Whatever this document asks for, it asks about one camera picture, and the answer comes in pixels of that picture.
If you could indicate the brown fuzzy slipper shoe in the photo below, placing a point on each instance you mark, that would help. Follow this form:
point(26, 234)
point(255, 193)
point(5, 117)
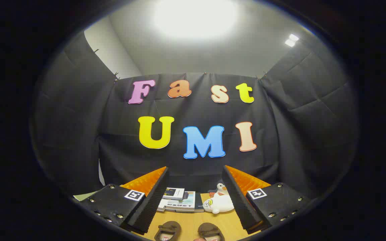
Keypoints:
point(168, 229)
point(211, 230)

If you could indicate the book with pale landscape cover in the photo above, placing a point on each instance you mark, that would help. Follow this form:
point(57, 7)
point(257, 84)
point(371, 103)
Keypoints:
point(185, 202)

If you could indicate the dark book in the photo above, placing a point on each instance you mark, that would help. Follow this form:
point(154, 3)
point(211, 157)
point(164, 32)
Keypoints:
point(199, 204)

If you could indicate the white plush toy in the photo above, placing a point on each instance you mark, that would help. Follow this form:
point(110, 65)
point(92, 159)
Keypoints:
point(221, 203)

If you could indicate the plain white book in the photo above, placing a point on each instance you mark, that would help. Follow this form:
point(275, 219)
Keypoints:
point(164, 205)

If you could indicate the penguin plush toy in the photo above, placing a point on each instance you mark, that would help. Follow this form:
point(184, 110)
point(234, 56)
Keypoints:
point(220, 188)

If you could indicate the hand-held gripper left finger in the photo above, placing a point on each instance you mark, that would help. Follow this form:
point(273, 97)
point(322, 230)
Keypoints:
point(152, 204)

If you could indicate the black backdrop cloth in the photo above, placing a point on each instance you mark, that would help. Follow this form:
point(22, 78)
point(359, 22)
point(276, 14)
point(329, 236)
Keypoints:
point(112, 134)

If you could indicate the book with blue photo cover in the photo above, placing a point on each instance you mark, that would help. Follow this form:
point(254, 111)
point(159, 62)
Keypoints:
point(173, 193)

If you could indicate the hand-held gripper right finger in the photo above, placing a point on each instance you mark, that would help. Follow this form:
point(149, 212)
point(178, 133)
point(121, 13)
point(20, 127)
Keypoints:
point(240, 204)

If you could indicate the small ceiling spot light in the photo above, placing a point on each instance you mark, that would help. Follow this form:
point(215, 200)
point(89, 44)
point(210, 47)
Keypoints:
point(292, 39)

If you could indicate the pale green fabric storage box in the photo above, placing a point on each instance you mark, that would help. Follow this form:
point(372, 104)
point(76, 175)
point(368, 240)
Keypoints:
point(85, 195)

